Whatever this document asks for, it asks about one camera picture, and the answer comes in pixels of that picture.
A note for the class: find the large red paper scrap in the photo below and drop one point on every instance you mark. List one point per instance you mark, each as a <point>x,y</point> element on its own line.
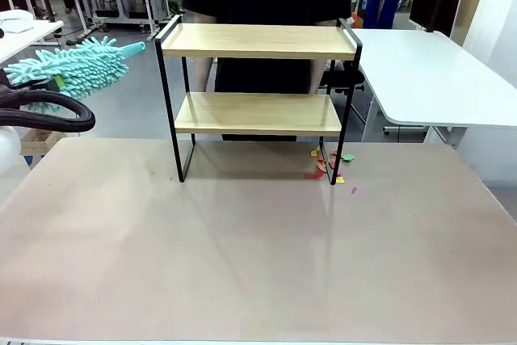
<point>313,176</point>

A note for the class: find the long orange paper scrap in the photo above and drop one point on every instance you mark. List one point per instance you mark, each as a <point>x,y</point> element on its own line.
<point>322,166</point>

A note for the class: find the two-tier wooden black-framed shelf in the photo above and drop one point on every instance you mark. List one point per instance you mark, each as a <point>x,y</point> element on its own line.
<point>258,48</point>

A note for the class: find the person's right forearm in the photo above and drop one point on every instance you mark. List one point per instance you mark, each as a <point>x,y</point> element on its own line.
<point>204,74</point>

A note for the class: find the teal microfiber duster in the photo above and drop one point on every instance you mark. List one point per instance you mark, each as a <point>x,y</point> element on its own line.
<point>89,66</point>

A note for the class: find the white cloth bundle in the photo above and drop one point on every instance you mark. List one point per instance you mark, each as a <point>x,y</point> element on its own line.
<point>16,22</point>

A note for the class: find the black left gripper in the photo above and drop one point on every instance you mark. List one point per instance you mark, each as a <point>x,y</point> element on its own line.
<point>6,89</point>

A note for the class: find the crumpled yellow paper scrap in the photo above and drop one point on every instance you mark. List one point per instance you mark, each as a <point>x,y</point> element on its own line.
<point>314,152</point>

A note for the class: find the black monitor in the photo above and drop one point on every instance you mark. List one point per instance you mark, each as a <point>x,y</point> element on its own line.
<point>424,1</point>

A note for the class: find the floor power strip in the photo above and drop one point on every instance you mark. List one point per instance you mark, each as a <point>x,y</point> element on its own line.
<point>76,41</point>

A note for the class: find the small white desk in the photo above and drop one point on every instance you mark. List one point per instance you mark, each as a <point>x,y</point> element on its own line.
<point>28,38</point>

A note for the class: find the cardboard box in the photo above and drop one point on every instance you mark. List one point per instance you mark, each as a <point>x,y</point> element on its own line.
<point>40,143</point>

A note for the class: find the large white desk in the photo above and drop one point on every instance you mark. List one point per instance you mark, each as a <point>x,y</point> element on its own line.
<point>424,78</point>

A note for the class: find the person's left forearm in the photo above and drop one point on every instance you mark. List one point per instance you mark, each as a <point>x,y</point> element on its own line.
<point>319,76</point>

